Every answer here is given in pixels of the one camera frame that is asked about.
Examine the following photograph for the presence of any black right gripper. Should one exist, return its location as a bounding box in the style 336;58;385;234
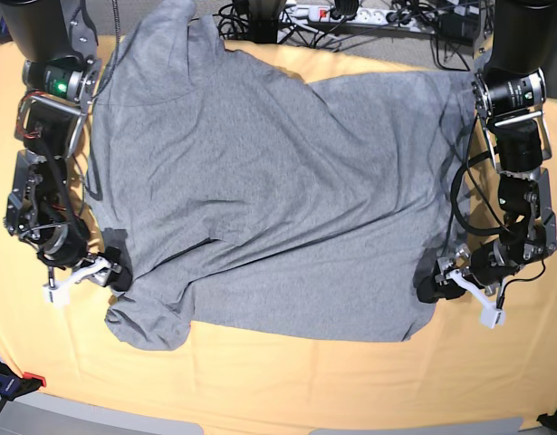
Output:
70;246;132;291

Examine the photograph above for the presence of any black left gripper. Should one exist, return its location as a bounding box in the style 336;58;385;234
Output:
417;242;518;304

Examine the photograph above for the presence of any grey t-shirt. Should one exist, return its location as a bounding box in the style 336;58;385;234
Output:
87;1;474;351

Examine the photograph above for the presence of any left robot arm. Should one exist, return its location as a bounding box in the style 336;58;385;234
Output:
417;1;557;310

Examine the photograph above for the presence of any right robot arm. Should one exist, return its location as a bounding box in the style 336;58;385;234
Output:
0;0;132;295

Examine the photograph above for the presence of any yellow table cloth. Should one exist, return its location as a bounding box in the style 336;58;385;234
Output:
0;43;557;434

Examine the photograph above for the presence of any blue red clamp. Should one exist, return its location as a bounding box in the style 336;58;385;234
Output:
0;362;46;401

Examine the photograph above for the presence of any black power adapter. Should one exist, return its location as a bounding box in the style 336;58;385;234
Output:
438;13;493;46

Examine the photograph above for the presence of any white power strip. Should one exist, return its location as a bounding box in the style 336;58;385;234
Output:
282;3;434;34

